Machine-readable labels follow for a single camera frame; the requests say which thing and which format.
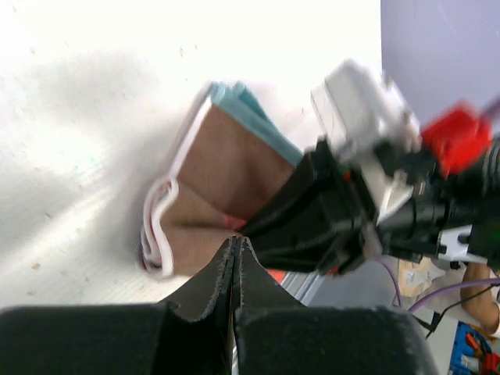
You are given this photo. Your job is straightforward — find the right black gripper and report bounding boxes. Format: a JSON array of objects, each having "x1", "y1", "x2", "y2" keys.
[{"x1": 241, "y1": 140, "x2": 499, "y2": 273}]

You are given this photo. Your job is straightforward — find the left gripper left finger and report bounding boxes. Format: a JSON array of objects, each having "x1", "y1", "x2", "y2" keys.
[{"x1": 1, "y1": 238, "x2": 234, "y2": 374}]

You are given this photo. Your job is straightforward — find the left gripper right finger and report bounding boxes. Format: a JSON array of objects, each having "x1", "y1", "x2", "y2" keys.
[{"x1": 233, "y1": 238, "x2": 438, "y2": 374}]

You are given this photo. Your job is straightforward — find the brown orange towel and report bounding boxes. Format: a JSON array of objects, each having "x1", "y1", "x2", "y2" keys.
[{"x1": 140, "y1": 82, "x2": 302, "y2": 278}]

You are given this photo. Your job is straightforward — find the person forearm in background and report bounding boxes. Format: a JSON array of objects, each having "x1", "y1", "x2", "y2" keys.
[{"x1": 460, "y1": 263, "x2": 499, "y2": 337}]

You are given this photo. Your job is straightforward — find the blue box in background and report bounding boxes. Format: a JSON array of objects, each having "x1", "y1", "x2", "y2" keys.
[{"x1": 448, "y1": 323, "x2": 499, "y2": 375}]

